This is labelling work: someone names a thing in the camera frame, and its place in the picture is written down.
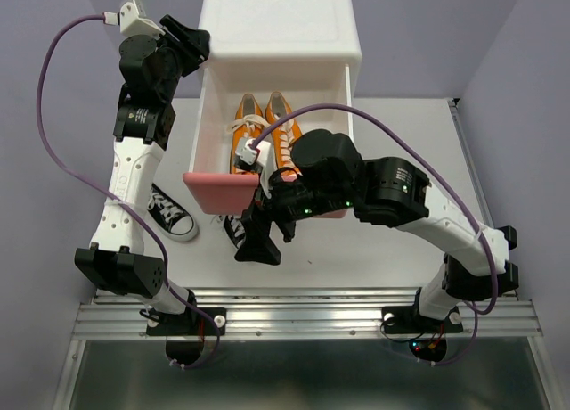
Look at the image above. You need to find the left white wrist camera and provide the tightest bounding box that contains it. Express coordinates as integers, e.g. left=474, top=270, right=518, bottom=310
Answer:
left=103, top=0, right=165, bottom=39

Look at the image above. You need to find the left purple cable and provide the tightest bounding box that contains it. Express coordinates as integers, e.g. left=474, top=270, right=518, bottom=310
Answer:
left=35, top=12, right=222, bottom=371

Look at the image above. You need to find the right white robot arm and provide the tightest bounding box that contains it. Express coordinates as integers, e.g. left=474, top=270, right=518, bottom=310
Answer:
left=234, top=129, right=519, bottom=334

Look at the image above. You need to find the dark pink drawer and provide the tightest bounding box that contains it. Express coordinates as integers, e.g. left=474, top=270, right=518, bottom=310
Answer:
left=183, top=62, right=353, bottom=216

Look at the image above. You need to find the white shoe cabinet body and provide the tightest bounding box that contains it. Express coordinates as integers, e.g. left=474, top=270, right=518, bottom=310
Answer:
left=197, top=0, right=362, bottom=134

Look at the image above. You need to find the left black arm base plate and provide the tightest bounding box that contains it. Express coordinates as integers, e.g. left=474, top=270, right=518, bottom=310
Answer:
left=139, top=309, right=216, bottom=337

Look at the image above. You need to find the right black canvas sneaker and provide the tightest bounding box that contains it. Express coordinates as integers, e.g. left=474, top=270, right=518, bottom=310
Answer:
left=211, top=215, right=246, bottom=253

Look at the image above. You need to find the left black canvas sneaker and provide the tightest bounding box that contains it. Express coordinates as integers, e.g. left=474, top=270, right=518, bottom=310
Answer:
left=147, top=184, right=199, bottom=242

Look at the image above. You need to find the black canvas sneaker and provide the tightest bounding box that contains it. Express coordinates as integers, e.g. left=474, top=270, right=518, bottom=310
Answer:
left=147, top=184, right=199, bottom=242
left=211, top=215, right=246, bottom=253

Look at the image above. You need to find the orange canvas sneaker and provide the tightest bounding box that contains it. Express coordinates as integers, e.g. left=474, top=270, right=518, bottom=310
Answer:
left=227, top=94, right=269, bottom=175
left=265, top=92, right=302, bottom=177

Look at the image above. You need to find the purple cable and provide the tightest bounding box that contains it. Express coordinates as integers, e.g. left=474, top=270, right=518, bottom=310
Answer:
left=251, top=102, right=500, bottom=368
left=35, top=12, right=222, bottom=371

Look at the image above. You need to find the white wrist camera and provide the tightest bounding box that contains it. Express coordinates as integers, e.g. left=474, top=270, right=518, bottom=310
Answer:
left=103, top=0, right=165, bottom=39
left=232, top=137, right=276, bottom=198

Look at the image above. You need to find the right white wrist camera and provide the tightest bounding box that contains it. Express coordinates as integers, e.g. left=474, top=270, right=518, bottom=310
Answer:
left=232, top=137, right=276, bottom=198

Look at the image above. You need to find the aluminium mounting rail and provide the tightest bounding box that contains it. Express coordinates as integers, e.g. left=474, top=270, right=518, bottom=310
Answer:
left=72, top=288, right=542, bottom=340

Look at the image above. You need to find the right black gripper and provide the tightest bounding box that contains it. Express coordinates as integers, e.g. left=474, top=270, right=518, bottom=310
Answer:
left=234, top=163, right=356, bottom=267

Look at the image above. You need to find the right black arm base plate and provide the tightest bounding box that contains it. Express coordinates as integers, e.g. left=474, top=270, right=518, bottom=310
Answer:
left=381, top=306, right=464, bottom=335

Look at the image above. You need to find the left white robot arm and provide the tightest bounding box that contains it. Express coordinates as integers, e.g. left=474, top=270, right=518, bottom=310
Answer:
left=75, top=15, right=209, bottom=333

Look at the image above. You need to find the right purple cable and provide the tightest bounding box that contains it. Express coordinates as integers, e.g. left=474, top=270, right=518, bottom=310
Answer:
left=251, top=102, right=500, bottom=368

